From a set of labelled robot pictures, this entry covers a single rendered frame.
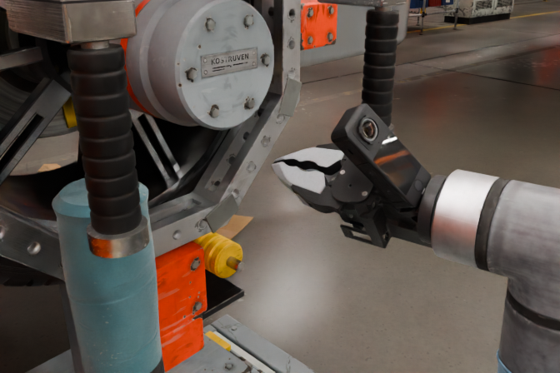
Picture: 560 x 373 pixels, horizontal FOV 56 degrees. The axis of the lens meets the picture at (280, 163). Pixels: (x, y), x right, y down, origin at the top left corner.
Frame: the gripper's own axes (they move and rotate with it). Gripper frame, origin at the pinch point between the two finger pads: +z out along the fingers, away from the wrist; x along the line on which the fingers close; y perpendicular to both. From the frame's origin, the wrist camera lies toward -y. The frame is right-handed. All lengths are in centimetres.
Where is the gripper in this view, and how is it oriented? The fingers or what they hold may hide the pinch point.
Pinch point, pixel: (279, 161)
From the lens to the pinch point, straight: 63.9
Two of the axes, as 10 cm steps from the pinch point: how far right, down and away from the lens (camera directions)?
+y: 3.6, 6.3, 6.9
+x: 5.0, -7.5, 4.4
